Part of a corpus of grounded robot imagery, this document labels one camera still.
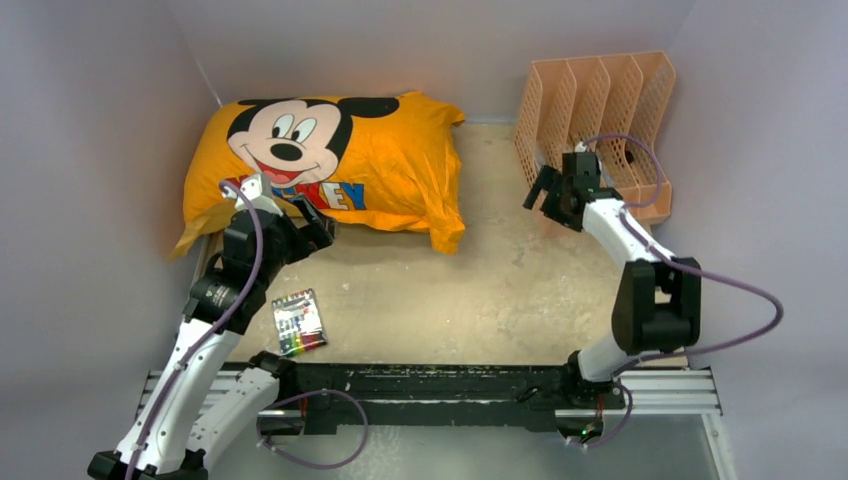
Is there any peach plastic file organizer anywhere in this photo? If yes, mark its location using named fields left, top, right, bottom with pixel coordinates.
left=513, top=51, right=676, bottom=226

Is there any orange Mickey Mouse pillowcase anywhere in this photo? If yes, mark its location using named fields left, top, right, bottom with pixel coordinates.
left=171, top=92, right=465, bottom=258

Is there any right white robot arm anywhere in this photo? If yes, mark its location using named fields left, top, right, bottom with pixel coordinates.
left=524, top=151, right=701, bottom=407

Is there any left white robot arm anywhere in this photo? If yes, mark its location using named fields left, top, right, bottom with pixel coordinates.
left=87, top=195, right=335, bottom=479

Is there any colourful marker pack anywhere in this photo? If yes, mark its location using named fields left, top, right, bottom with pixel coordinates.
left=271, top=289, right=328, bottom=358

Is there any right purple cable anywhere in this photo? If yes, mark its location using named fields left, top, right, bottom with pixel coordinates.
left=582, top=133, right=785, bottom=379

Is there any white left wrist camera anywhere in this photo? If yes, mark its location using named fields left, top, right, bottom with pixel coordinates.
left=219, top=173, right=284, bottom=216

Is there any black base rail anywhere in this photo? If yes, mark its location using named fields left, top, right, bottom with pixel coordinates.
left=233, top=360, right=631, bottom=439

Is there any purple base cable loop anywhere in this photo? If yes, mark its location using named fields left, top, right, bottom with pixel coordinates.
left=256, top=389, right=369, bottom=472

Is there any aluminium frame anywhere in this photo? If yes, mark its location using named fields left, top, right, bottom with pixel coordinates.
left=136, top=362, right=740, bottom=479

